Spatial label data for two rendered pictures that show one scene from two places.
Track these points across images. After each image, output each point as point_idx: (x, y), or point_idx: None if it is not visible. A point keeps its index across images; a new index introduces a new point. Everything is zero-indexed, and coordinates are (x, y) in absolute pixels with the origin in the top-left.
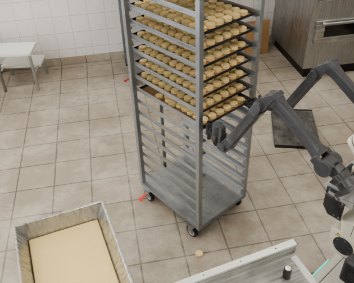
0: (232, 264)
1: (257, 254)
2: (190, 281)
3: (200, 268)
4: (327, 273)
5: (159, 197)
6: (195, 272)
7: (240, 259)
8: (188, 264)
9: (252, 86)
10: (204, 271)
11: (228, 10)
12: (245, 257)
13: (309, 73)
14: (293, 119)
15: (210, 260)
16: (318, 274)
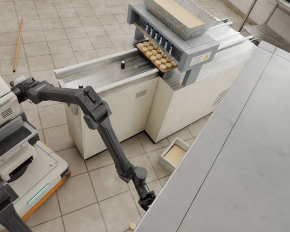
0: (113, 84)
1: (98, 90)
2: (134, 76)
3: (129, 212)
4: (34, 186)
5: None
6: (132, 208)
7: (108, 87)
8: (139, 215)
9: None
10: (128, 81)
11: None
12: (105, 88)
13: (13, 189)
14: (67, 88)
15: (122, 222)
16: (42, 184)
